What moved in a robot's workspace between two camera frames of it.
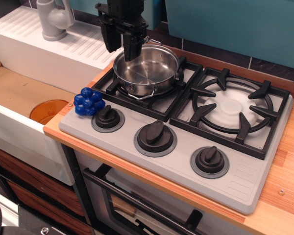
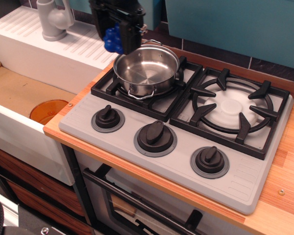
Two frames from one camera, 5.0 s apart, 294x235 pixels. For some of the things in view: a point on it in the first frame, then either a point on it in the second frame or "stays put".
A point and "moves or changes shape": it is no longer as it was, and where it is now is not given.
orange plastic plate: [44, 111] stays put
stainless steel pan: [157, 70] stays put
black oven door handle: [194, 218] stays put
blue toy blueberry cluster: [88, 102] moves or changes shape
